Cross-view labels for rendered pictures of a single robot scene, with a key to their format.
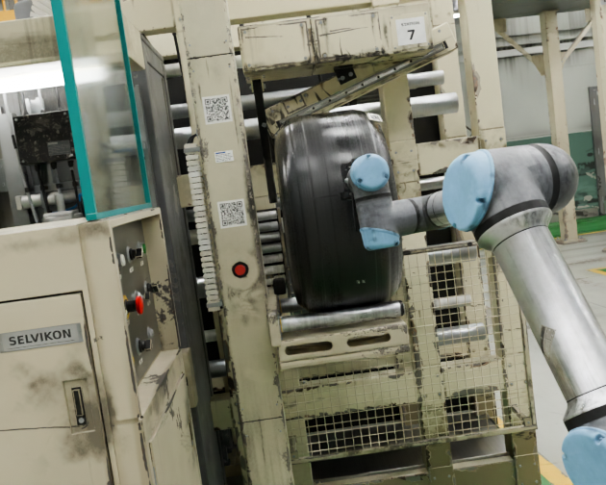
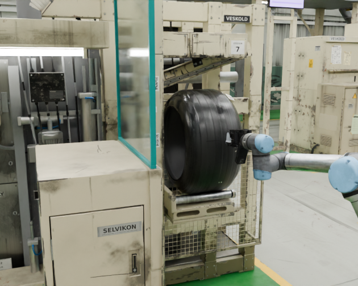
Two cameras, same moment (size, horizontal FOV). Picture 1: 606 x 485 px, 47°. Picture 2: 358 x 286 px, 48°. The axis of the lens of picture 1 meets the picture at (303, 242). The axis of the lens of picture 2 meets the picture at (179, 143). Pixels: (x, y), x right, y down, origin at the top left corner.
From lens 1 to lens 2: 77 cm
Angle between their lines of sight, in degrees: 19
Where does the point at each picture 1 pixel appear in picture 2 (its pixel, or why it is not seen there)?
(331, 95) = (188, 72)
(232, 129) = (158, 95)
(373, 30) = (220, 43)
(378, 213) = (266, 163)
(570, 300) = not seen: outside the picture
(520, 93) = not seen: hidden behind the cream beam
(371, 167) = (267, 142)
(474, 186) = (354, 176)
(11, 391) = (100, 256)
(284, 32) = (175, 38)
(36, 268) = (121, 193)
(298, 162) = (199, 120)
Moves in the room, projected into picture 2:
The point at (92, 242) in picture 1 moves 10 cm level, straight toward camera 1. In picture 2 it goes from (152, 180) to (169, 188)
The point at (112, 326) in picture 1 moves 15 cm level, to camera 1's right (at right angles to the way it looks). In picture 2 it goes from (155, 222) to (196, 217)
